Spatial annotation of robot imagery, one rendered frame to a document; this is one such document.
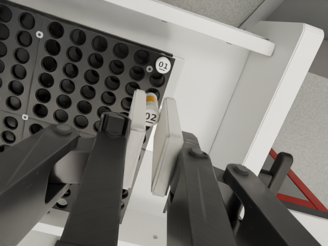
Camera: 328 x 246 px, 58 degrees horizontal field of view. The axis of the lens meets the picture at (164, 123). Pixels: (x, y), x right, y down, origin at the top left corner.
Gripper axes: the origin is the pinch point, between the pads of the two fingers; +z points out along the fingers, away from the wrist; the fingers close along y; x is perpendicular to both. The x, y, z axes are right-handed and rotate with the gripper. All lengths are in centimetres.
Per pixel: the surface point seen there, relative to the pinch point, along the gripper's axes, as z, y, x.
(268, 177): 9.3, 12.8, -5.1
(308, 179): 101, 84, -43
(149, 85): 10.3, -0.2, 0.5
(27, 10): 13.1, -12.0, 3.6
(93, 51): 10.3, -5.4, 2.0
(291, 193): 33.4, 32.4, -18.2
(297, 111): 101, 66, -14
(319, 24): 60, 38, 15
